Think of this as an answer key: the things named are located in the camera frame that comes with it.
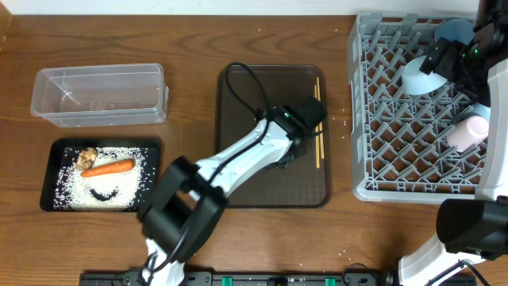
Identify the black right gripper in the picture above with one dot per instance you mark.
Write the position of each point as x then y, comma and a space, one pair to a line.
443, 58

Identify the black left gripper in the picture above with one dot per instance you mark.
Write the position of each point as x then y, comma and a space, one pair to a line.
281, 164

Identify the light blue plastic cup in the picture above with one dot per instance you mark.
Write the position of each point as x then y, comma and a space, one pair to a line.
455, 30

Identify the dark blue plate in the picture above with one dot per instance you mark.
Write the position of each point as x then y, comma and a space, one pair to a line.
476, 109

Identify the light blue bowl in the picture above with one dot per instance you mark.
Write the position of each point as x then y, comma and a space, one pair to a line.
417, 82

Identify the white plastic cup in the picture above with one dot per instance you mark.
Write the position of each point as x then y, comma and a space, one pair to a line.
468, 133

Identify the pile of white rice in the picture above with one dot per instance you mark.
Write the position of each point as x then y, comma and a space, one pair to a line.
123, 191

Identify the orange carrot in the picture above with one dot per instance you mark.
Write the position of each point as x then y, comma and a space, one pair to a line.
112, 168

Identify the brown food scrap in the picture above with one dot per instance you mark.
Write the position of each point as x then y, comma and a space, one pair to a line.
86, 159

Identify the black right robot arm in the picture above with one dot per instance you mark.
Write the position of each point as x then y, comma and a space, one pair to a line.
470, 231

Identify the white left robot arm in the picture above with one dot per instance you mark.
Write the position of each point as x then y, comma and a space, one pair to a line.
184, 208

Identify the grey dishwasher rack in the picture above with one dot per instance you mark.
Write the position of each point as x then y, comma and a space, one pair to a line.
399, 151

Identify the black waste tray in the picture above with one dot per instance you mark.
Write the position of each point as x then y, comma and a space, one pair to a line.
58, 147

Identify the wooden chopstick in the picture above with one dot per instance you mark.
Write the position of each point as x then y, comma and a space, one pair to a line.
316, 137
320, 126

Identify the clear plastic bin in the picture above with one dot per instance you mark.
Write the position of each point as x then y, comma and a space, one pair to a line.
101, 95

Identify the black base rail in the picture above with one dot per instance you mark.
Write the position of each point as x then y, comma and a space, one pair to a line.
230, 279

